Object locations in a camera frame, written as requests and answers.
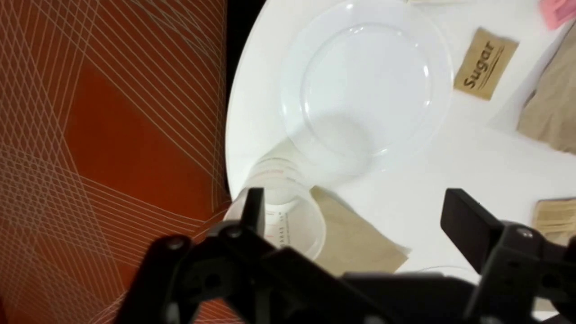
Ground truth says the pink sweetener packet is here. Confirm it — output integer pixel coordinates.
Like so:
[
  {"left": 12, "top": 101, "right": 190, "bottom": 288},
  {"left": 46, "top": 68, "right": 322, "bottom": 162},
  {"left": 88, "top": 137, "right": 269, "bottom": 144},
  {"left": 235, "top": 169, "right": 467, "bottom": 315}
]
[{"left": 538, "top": 0, "right": 576, "bottom": 31}]

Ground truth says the clear plastic cup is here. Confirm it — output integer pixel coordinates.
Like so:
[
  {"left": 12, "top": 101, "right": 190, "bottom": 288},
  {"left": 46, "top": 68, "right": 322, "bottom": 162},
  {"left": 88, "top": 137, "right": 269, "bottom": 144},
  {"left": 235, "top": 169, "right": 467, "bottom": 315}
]
[{"left": 224, "top": 135, "right": 329, "bottom": 261}]

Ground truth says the brown sugar packet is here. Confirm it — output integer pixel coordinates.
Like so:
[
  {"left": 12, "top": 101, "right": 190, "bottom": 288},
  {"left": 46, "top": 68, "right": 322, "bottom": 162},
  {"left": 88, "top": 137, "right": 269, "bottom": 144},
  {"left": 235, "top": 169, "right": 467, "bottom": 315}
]
[{"left": 451, "top": 25, "right": 520, "bottom": 103}]

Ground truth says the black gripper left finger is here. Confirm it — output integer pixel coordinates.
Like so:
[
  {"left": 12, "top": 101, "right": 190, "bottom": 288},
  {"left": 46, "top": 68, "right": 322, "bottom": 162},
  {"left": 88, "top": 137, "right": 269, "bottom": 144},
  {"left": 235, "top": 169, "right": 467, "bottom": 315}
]
[{"left": 113, "top": 185, "right": 385, "bottom": 324}]

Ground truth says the brown paper bag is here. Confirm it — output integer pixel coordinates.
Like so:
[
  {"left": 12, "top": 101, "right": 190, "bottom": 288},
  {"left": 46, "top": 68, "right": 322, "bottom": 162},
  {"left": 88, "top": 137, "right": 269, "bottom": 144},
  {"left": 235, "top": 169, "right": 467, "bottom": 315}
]
[{"left": 516, "top": 23, "right": 576, "bottom": 157}]

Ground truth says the clear plastic plate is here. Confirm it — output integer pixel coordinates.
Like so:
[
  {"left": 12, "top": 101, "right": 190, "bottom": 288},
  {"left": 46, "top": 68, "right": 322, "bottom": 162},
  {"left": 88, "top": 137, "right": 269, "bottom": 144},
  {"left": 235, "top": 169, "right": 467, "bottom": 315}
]
[{"left": 277, "top": 0, "right": 455, "bottom": 182}]

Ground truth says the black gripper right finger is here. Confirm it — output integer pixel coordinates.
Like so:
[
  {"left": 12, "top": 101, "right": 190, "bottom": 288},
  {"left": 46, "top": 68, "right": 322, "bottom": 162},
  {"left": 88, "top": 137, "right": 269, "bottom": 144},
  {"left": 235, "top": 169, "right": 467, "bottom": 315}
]
[{"left": 439, "top": 187, "right": 576, "bottom": 324}]

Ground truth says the flat rectangular brown napkin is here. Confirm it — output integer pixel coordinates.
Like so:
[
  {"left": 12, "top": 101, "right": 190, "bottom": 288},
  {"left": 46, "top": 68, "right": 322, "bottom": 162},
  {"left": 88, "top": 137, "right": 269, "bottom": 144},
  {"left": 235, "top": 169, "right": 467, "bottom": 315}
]
[{"left": 307, "top": 184, "right": 412, "bottom": 277}]

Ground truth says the orange patterned sofa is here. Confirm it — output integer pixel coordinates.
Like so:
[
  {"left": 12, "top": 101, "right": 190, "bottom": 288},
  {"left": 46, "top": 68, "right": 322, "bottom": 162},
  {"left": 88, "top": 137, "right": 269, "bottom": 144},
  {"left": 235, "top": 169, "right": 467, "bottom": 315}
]
[{"left": 0, "top": 0, "right": 241, "bottom": 324}]

